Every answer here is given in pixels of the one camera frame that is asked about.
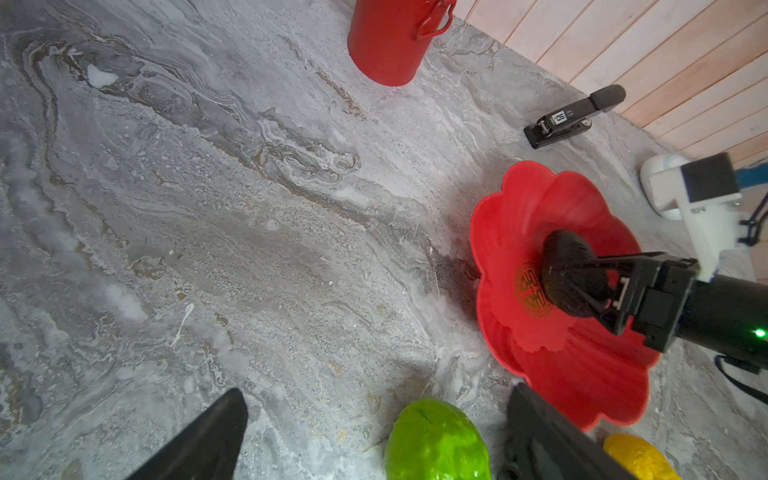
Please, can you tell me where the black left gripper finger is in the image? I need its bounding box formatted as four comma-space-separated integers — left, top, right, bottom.
128, 388, 248, 480

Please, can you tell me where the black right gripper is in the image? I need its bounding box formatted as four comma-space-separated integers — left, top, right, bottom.
502, 252, 700, 480

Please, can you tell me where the yellow fake lemon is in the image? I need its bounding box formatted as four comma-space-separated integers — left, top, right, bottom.
603, 433, 681, 480

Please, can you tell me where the green fake fruit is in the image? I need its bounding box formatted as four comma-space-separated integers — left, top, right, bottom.
384, 398, 492, 479

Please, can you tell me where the dark fake avocado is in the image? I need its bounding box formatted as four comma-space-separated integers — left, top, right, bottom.
541, 230, 613, 318

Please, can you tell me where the red flower-shaped fruit bowl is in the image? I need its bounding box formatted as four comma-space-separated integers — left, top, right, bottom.
470, 161, 660, 432

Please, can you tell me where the black stapler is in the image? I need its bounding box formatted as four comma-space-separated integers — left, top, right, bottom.
524, 84, 626, 149

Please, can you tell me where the red metal pencil bucket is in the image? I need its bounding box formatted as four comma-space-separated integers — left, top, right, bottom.
347, 0, 457, 87

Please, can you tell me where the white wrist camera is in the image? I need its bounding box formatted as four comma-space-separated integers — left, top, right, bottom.
680, 152, 747, 282

